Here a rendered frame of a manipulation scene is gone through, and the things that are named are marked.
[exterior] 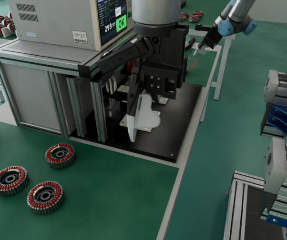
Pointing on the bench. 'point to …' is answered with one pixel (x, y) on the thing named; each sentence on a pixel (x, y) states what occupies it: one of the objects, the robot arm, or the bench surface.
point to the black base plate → (190, 101)
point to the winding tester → (62, 22)
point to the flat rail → (108, 75)
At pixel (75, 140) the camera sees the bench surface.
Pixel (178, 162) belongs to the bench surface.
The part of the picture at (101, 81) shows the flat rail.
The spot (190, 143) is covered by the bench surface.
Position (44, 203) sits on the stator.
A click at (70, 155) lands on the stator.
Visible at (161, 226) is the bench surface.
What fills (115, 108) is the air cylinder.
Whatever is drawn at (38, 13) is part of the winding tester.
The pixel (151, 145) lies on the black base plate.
